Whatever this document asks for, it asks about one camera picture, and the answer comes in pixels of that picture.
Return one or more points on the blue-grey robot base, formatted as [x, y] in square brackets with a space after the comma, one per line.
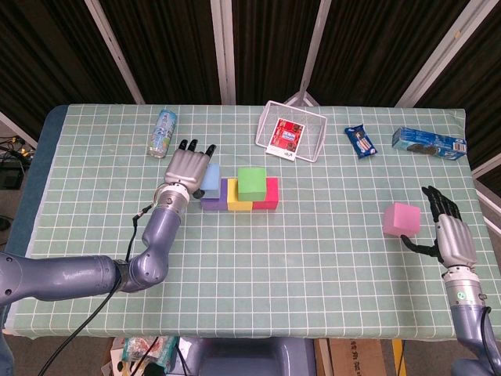
[246, 358]

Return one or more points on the light blue foam cube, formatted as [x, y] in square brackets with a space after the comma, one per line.
[212, 178]

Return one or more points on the small blue cookie packet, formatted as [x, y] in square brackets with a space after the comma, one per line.
[361, 142]

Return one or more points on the white metal frame post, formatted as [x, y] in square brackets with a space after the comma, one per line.
[442, 53]
[115, 53]
[223, 51]
[313, 51]

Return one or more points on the yellow bar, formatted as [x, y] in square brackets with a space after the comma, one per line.
[398, 358]

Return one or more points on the red snack packet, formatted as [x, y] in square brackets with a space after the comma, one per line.
[285, 137]

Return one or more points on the green checked tablecloth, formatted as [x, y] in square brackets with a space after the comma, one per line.
[274, 282]

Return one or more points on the long blue cookie box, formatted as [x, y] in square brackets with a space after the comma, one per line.
[428, 143]

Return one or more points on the brown cardboard box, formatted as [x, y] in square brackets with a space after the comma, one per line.
[360, 358]

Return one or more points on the light blue drink can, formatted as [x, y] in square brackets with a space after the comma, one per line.
[161, 133]

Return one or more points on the red foam cube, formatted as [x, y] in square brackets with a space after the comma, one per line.
[272, 196]

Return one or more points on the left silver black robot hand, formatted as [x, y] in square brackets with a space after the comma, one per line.
[188, 170]

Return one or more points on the green snack bag pile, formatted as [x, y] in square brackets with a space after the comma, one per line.
[137, 352]

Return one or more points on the green foam cube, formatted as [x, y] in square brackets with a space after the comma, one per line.
[251, 184]

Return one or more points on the yellow foam cube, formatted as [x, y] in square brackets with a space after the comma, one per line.
[235, 205]

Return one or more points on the white metal frame rail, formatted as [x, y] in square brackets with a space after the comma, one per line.
[487, 196]
[17, 129]

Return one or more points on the dark blue table pad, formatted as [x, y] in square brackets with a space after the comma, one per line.
[35, 164]

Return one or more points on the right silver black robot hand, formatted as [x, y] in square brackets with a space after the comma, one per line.
[454, 243]

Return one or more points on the purple foam cube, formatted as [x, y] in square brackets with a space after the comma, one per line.
[213, 203]

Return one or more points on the pink foam cube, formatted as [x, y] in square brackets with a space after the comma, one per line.
[403, 219]

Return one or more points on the white table leg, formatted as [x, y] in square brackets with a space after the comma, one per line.
[324, 358]

